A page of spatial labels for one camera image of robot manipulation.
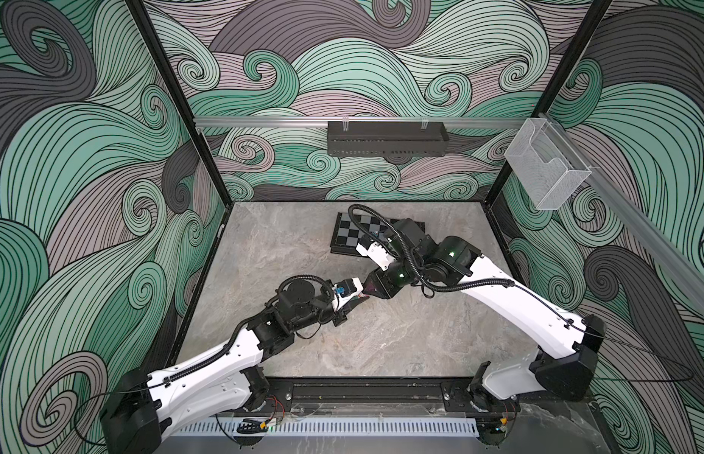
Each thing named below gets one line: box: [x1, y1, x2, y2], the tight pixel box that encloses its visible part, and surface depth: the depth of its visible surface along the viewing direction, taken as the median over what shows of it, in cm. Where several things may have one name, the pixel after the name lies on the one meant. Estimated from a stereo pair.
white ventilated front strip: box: [173, 417, 478, 437], surface depth 71 cm
